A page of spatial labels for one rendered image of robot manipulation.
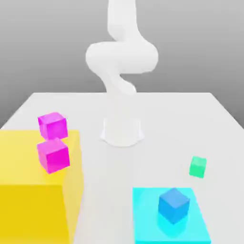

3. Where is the small magenta cube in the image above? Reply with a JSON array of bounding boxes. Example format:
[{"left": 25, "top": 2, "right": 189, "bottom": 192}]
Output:
[
  {"left": 37, "top": 112, "right": 69, "bottom": 140},
  {"left": 36, "top": 138, "right": 71, "bottom": 174}
]

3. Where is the small green cube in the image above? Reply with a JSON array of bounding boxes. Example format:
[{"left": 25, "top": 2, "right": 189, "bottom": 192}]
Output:
[{"left": 188, "top": 156, "right": 207, "bottom": 179}]

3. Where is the small blue cube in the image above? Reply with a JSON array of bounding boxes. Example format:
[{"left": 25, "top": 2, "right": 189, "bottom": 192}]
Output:
[{"left": 157, "top": 187, "right": 191, "bottom": 225}]

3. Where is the large cyan box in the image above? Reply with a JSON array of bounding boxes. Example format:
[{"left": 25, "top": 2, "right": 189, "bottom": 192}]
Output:
[{"left": 132, "top": 187, "right": 212, "bottom": 244}]

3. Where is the large yellow box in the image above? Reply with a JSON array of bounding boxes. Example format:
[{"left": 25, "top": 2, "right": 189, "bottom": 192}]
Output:
[{"left": 0, "top": 129, "right": 85, "bottom": 244}]

